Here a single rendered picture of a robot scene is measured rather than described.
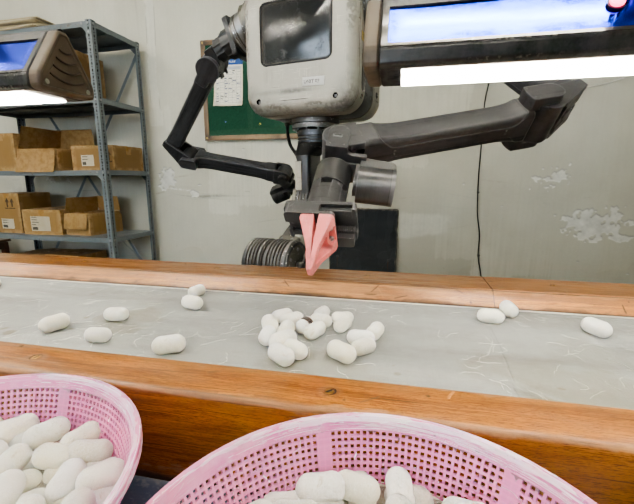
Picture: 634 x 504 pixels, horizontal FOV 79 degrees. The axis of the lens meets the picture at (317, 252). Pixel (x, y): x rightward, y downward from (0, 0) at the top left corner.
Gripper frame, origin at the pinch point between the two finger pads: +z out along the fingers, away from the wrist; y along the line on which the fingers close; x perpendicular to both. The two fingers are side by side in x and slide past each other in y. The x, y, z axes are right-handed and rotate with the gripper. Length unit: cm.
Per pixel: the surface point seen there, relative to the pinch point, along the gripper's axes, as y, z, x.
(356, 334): 6.7, 7.2, 3.2
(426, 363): 14.9, 10.0, 2.8
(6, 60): -33.6, -8.0, -24.5
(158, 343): -15.0, 13.5, -1.6
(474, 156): 50, -173, 112
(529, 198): 83, -157, 130
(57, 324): -32.8, 11.5, 1.3
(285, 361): 0.1, 13.4, -1.0
